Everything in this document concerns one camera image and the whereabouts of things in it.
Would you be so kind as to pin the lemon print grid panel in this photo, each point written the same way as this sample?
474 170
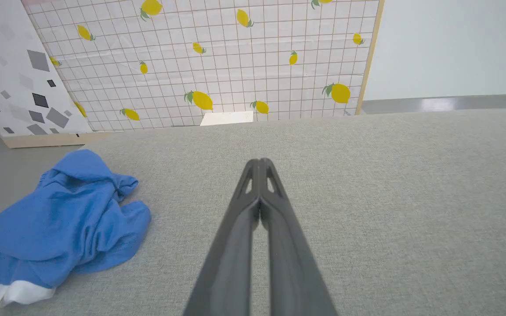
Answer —
235 74

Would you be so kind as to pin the grey fabric sofa surface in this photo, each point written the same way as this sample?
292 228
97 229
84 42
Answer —
411 202

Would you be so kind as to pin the grey terrazzo print panel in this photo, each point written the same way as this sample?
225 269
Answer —
16 74

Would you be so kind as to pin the white box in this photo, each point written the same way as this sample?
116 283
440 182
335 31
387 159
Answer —
226 118

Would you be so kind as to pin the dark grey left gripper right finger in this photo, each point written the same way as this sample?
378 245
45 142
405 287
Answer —
286 250

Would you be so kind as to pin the blue shorts with white stripes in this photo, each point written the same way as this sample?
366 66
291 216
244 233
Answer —
64 219

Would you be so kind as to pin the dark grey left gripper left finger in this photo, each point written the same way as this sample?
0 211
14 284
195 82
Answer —
235 245

